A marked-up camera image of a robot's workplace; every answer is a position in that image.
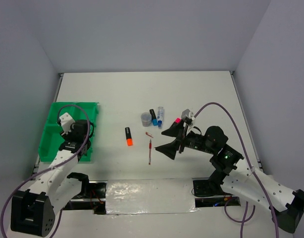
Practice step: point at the red gel pen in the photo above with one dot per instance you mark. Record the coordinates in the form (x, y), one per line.
(150, 152)

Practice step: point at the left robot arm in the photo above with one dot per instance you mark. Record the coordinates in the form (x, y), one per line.
(33, 210)

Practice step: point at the clear jar of paperclips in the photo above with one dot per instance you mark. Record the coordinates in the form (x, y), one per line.
(146, 119)

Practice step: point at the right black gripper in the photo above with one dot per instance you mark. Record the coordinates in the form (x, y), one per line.
(170, 148)

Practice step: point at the blue-capped black highlighter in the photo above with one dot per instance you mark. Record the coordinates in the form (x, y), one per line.
(153, 116)

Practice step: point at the green four-compartment plastic bin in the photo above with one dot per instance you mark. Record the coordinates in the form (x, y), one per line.
(81, 113)

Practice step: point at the orange-capped black highlighter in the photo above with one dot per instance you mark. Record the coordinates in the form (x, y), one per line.
(128, 136)

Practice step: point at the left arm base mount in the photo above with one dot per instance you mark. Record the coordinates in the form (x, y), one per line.
(92, 195)

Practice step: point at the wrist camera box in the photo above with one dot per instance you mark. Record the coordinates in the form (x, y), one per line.
(188, 117)
(65, 121)

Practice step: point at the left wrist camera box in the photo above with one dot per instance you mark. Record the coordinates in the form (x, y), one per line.
(65, 121)

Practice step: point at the clear glue bottle blue cap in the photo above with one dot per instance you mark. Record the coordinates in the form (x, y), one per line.
(160, 116)

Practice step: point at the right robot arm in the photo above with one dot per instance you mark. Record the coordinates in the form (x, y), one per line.
(233, 175)

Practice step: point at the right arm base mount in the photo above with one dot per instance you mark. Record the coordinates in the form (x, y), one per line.
(206, 197)

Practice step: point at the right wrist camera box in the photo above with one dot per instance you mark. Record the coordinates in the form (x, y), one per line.
(188, 117)

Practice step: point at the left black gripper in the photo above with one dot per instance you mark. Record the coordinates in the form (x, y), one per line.
(66, 136)

